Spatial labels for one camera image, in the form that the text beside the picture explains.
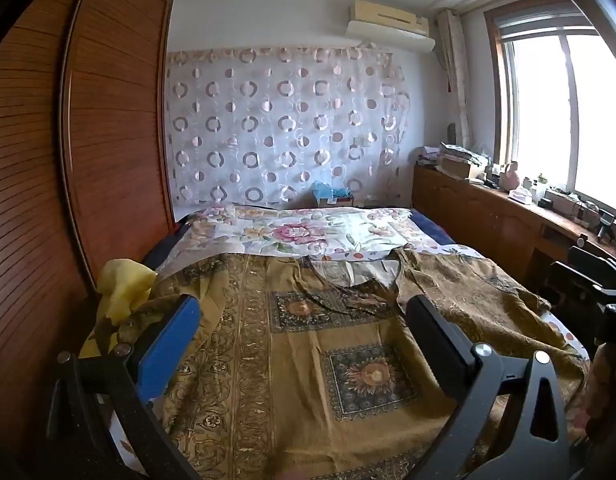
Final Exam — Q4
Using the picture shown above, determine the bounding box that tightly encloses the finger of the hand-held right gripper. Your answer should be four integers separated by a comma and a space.
568, 246, 616, 281
550, 260, 606, 311

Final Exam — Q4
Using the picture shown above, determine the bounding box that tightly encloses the blue plastic bag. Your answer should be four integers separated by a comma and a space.
312, 180, 351, 206

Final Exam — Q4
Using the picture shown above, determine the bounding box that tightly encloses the bundled window curtain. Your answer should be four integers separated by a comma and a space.
435, 7, 474, 146

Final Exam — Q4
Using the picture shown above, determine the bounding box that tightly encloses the person's right forearm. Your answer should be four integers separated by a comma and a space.
585, 342, 616, 446

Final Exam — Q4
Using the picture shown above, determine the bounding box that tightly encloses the window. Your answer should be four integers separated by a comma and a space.
485, 0, 616, 211

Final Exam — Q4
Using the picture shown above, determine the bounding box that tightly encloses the yellow cloth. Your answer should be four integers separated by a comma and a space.
83, 257, 159, 358

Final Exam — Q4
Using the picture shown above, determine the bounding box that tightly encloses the long wooden cabinet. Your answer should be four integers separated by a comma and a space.
412, 165, 616, 311

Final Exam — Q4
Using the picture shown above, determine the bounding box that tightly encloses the floral bed sheet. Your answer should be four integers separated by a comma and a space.
175, 205, 424, 263

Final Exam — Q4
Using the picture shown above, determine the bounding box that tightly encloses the wooden headboard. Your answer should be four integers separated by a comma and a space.
0, 0, 176, 480

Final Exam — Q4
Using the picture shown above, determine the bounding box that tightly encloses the circle patterned wall curtain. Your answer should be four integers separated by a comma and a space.
163, 45, 411, 211

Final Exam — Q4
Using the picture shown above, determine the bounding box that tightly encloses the stack of papers and boxes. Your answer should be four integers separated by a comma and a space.
417, 140, 490, 182

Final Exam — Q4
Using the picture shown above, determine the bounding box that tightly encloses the cardboard box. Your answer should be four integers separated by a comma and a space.
315, 194, 356, 209

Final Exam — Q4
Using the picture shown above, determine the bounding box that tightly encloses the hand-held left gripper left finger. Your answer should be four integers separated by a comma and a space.
47, 294, 204, 480

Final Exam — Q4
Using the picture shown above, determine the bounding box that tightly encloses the olive patterned garment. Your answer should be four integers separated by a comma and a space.
93, 247, 589, 480

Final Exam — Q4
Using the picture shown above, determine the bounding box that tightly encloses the wall air conditioner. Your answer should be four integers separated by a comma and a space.
345, 0, 436, 53

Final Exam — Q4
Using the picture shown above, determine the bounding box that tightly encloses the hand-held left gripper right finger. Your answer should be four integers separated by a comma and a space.
405, 294, 576, 480

